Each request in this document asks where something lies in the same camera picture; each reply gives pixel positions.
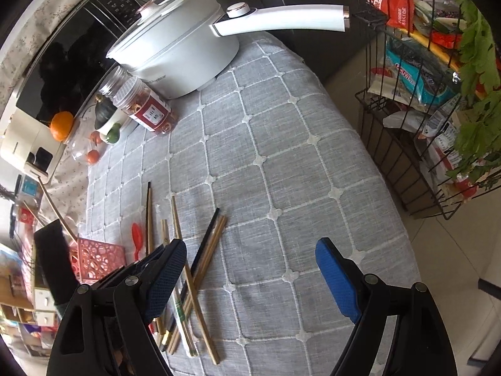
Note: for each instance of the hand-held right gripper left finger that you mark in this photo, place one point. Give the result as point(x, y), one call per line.
point(166, 278)

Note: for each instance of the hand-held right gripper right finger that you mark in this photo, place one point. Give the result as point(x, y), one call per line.
point(336, 278)

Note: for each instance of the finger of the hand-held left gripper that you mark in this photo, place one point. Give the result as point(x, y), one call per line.
point(113, 274)

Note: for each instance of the pink perforated basket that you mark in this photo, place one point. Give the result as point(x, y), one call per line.
point(100, 258)

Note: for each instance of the red plastic spoon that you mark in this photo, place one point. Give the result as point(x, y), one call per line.
point(136, 235)

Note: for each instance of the tan wooden chopstick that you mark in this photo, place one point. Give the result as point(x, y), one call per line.
point(58, 211)

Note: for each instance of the bunch of wooden chopsticks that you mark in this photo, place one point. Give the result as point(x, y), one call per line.
point(213, 243)

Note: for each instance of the dark brown chopstick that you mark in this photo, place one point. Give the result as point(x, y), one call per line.
point(149, 219)

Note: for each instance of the black chopstick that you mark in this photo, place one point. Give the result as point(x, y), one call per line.
point(208, 229)

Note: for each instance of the nut jar red label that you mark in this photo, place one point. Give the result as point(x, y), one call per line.
point(27, 216)

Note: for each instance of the white cherry print cloth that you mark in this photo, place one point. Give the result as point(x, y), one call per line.
point(70, 196)

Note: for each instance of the jar with blue label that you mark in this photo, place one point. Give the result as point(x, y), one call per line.
point(30, 186)

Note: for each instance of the clear glass jar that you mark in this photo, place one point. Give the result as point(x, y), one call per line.
point(80, 141)

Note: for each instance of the cream air fryer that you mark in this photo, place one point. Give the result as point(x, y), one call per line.
point(19, 141)

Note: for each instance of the large orange citrus fruit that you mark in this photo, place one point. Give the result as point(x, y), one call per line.
point(62, 126)

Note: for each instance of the green lime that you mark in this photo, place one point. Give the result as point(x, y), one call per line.
point(113, 135)

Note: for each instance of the grey checked tablecloth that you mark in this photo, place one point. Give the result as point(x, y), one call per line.
point(274, 145)

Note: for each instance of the white bowl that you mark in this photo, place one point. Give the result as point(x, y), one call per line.
point(115, 117)

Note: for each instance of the dark green squash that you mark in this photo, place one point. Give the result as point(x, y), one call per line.
point(103, 109)

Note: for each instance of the plastic jar red label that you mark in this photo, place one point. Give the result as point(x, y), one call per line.
point(150, 113)

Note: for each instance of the black microwave oven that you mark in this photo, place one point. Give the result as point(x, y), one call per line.
point(58, 66)

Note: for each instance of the white electric pot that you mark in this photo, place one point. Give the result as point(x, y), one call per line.
point(176, 70)

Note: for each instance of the blue snack packet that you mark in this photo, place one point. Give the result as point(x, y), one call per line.
point(418, 74)

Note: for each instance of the floral branch print cloth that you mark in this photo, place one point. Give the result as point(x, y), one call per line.
point(51, 4)

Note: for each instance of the bunch of leafy greens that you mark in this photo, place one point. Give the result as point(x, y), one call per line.
point(479, 58)

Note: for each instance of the white pot lid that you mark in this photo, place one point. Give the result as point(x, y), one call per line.
point(172, 11)

